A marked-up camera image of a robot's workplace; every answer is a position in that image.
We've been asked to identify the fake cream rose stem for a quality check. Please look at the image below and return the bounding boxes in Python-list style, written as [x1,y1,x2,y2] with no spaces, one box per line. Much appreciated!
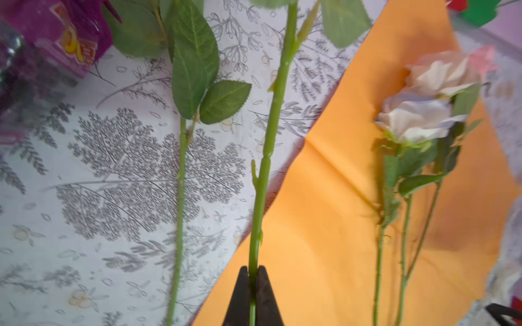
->
[372,92,466,325]

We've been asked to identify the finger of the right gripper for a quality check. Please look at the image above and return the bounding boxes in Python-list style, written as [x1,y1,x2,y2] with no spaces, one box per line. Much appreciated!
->
[485,303,521,326]

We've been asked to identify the orange wrapping paper sheet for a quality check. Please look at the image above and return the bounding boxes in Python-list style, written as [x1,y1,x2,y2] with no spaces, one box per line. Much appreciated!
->
[191,0,522,326]

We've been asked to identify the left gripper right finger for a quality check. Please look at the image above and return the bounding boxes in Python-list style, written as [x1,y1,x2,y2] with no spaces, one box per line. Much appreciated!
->
[255,266,284,326]

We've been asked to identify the fake pale rose stem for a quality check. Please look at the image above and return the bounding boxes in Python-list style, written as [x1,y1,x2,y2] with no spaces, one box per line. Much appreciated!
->
[102,1,251,325]

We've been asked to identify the purple plastic snack bag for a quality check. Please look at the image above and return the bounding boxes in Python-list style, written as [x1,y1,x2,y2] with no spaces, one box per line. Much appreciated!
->
[1,0,121,145]

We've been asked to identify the fake pink rose stem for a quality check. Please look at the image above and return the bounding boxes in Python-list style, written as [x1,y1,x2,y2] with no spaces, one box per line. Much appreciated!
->
[247,1,372,325]

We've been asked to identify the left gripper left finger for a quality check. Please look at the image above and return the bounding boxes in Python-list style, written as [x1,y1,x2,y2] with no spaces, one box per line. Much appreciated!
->
[222,266,251,326]

